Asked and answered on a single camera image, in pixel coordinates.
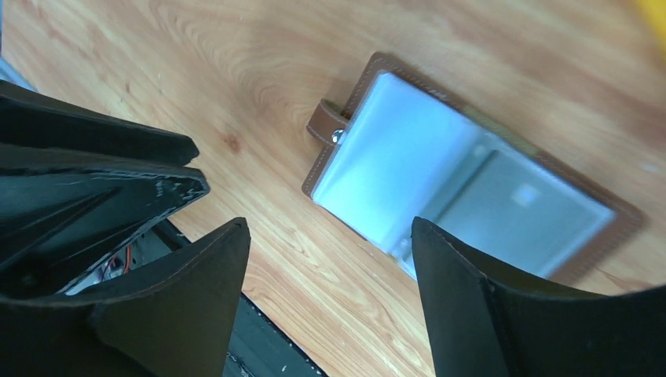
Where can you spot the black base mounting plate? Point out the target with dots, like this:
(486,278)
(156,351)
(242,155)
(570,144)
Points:
(257,347)

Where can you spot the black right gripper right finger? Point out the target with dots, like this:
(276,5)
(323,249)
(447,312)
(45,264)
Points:
(485,317)

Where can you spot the brown leather card holder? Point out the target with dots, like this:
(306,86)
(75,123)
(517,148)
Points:
(403,146)

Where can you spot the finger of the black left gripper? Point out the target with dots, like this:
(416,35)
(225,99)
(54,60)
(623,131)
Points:
(64,212)
(33,120)

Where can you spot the yellow plastic bin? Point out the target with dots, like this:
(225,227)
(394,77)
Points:
(652,12)

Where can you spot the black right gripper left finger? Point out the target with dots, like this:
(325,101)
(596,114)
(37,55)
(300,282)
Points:
(171,317)

